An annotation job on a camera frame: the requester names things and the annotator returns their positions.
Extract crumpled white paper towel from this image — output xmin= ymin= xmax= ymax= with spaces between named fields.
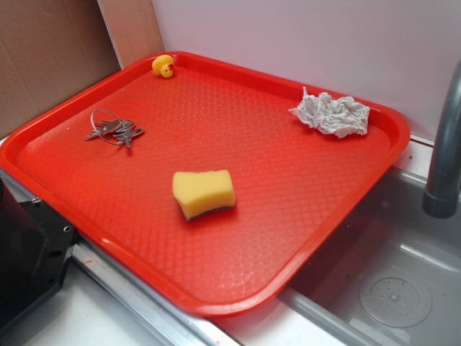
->
xmin=288 ymin=86 xmax=370 ymax=138

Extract red plastic tray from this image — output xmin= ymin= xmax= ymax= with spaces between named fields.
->
xmin=1 ymin=52 xmax=410 ymax=316

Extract grey faucet spout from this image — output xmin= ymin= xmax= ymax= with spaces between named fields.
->
xmin=422 ymin=65 xmax=460 ymax=218

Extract yellow kitchen sponge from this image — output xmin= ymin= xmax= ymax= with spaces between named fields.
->
xmin=172 ymin=169 xmax=236 ymax=221

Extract grey sink basin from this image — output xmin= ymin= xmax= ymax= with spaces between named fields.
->
xmin=215 ymin=166 xmax=461 ymax=346

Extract bunch of silver keys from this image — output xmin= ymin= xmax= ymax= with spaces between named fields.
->
xmin=84 ymin=108 xmax=145 ymax=148

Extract brown cardboard panel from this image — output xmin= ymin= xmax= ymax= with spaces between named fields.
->
xmin=1 ymin=1 xmax=164 ymax=138

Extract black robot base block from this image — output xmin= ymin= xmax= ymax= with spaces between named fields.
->
xmin=1 ymin=182 xmax=76 ymax=334

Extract yellow rubber duck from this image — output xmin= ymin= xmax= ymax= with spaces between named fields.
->
xmin=151 ymin=55 xmax=174 ymax=79

